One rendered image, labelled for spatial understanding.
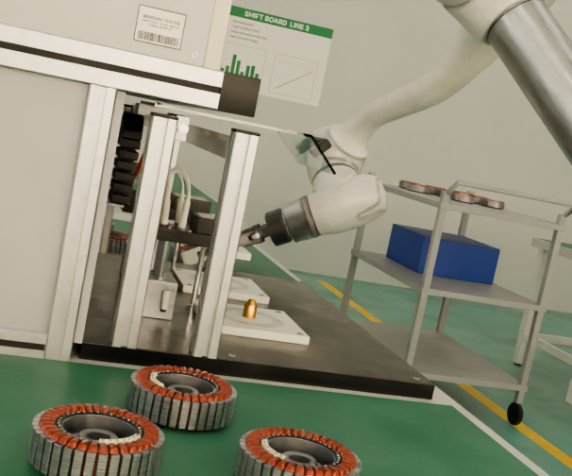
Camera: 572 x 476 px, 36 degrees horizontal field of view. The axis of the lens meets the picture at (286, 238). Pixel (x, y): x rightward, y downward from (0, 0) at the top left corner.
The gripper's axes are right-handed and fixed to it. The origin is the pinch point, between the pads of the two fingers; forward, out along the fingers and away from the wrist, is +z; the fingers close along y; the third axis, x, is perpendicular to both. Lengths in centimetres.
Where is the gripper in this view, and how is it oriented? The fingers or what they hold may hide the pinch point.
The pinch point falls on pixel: (197, 253)
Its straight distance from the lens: 185.4
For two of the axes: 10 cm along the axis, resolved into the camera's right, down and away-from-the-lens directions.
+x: -3.2, -9.5, -0.5
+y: 1.2, -0.9, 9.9
